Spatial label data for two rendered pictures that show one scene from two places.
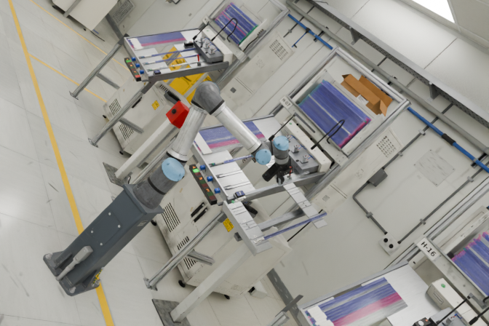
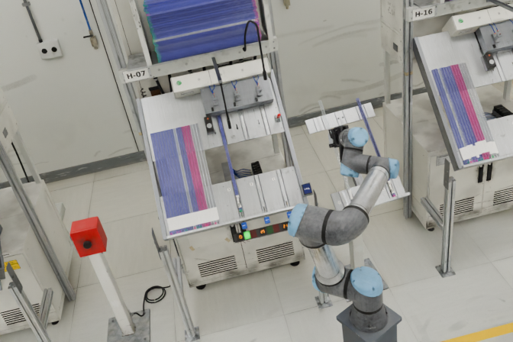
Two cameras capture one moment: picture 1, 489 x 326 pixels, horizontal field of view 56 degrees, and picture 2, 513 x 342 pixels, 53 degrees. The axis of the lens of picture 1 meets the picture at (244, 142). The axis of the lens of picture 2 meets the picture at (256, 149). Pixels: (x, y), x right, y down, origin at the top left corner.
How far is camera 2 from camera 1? 2.18 m
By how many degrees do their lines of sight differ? 50
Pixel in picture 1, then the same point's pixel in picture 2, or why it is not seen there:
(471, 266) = not seen: outside the picture
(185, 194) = (201, 244)
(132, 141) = (53, 306)
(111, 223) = not seen: outside the picture
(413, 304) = (462, 56)
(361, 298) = (454, 103)
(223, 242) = not seen: hidden behind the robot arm
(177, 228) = (239, 259)
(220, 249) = not seen: hidden behind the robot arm
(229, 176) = (264, 193)
